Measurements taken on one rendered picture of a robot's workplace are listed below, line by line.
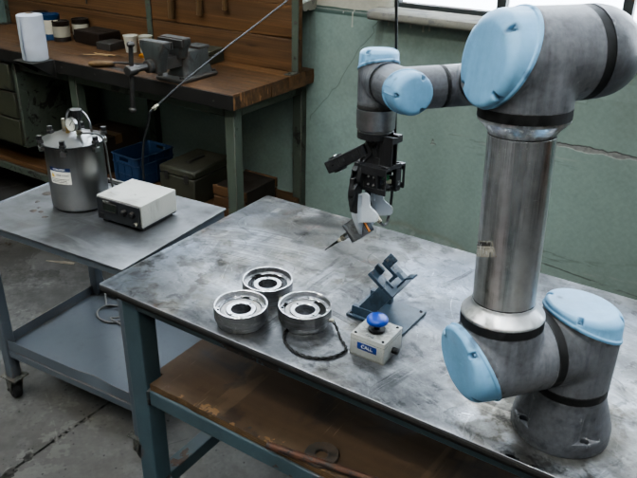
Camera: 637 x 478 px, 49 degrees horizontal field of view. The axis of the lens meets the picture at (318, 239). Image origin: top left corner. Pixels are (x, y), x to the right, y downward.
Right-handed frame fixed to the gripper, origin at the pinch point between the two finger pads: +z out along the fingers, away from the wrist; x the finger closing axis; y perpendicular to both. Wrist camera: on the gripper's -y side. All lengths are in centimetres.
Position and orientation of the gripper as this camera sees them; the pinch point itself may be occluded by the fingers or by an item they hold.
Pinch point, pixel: (362, 225)
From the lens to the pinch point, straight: 143.6
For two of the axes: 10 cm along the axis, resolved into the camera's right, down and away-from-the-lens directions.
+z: -0.1, 9.2, 3.8
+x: 6.2, -2.9, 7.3
